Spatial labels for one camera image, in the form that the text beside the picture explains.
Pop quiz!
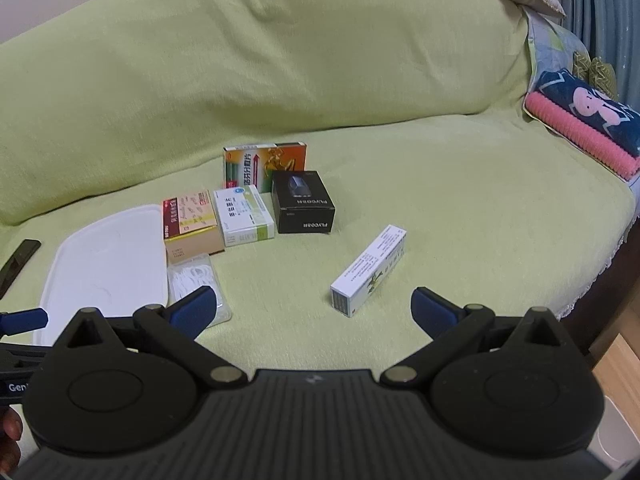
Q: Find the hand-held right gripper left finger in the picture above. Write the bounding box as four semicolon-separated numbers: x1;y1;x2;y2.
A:
52;286;248;388

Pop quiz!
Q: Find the long white ointment box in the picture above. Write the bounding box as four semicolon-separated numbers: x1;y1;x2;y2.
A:
330;225;407;320

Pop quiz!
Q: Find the pink and blue towel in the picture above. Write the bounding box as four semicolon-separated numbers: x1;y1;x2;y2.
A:
522;67;640;181

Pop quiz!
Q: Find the beige and red medicine box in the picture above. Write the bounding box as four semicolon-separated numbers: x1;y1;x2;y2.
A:
161;189;226;261

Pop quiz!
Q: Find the green sofa cover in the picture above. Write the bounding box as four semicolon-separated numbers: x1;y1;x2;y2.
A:
0;0;640;378

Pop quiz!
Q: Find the olive patterned cushion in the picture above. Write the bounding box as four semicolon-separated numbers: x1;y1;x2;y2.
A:
572;51;618;98

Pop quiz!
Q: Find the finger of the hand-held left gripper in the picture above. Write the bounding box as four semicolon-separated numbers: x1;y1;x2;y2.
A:
0;308;49;335

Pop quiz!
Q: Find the wooden stool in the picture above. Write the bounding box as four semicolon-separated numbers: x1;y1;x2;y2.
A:
590;332;640;401

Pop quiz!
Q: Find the person's left hand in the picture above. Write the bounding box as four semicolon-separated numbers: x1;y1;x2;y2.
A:
0;406;23;467

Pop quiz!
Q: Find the floral bed sheet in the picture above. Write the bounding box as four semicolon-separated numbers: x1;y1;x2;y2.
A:
522;7;621;101

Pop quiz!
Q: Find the orange and green medicine box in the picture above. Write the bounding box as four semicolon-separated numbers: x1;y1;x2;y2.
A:
222;141;307;192

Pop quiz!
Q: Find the black cardboard box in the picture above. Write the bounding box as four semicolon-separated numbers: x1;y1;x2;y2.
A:
271;170;336;235

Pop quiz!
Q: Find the white plastic lid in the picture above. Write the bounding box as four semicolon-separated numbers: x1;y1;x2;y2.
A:
39;203;173;347

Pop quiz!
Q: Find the white plastic container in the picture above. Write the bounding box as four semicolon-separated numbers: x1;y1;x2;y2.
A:
587;392;637;466

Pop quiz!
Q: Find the blue curtain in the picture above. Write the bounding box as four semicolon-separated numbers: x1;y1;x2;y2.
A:
557;0;640;106

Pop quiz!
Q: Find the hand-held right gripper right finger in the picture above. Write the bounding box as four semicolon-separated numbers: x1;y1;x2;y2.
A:
380;286;574;388

